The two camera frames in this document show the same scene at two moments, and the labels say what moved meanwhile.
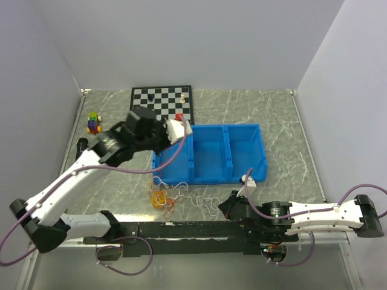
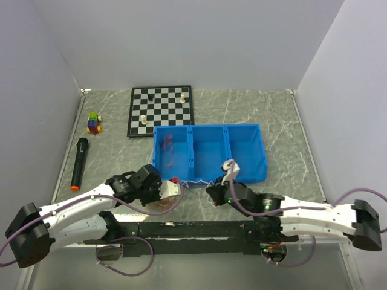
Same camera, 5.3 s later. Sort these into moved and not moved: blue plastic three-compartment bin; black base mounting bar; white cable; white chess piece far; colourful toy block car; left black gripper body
Moved: white cable; left black gripper body
Not moved: blue plastic three-compartment bin; colourful toy block car; black base mounting bar; white chess piece far
